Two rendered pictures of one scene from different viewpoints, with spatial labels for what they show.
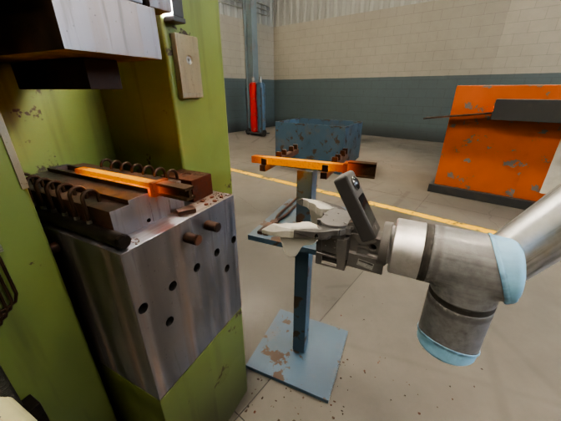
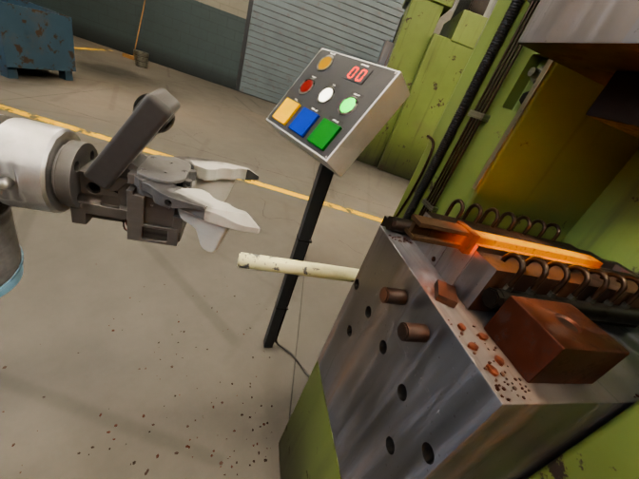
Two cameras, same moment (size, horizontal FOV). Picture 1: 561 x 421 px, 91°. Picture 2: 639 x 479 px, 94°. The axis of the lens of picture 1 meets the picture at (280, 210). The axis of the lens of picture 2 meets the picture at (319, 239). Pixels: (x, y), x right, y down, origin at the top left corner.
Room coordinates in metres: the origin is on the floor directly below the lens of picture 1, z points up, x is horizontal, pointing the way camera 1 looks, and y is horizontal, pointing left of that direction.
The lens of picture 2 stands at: (0.78, -0.19, 1.15)
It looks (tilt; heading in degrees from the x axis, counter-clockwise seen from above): 29 degrees down; 133
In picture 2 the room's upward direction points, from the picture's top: 20 degrees clockwise
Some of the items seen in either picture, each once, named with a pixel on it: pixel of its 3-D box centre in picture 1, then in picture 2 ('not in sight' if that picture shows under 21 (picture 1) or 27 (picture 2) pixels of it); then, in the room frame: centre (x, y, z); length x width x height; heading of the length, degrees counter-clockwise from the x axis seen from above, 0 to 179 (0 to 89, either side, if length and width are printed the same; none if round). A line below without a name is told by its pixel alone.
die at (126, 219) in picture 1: (96, 191); (533, 265); (0.70, 0.49, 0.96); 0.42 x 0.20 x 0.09; 63
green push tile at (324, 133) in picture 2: not in sight; (324, 135); (0.16, 0.35, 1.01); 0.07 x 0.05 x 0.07; 178
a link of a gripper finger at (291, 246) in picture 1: (290, 241); (222, 185); (0.41, -0.02, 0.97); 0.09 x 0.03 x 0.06; 99
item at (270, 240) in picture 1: (305, 222); not in sight; (1.00, -0.10, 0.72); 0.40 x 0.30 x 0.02; 156
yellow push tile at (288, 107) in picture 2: not in sight; (286, 112); (-0.04, 0.36, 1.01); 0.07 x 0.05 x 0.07; 178
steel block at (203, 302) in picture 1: (133, 263); (479, 373); (0.75, 0.48, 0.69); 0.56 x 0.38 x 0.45; 63
